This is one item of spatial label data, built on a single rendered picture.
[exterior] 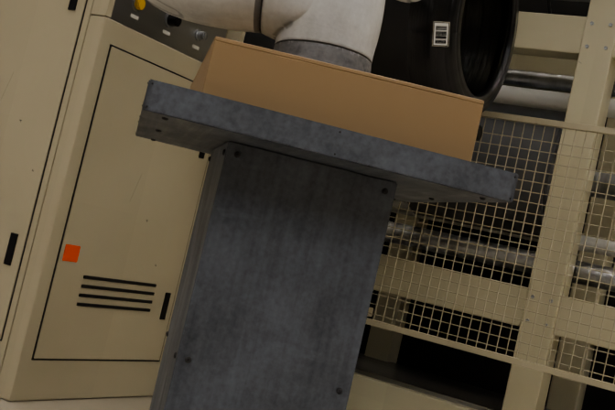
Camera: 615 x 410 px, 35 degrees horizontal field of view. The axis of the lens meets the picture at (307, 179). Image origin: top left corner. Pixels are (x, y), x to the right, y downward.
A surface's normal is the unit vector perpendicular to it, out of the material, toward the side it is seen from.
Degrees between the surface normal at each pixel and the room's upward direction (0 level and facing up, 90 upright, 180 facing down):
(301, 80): 90
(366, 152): 90
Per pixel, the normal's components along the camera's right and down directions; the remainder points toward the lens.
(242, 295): 0.19, -0.02
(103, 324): 0.85, 0.17
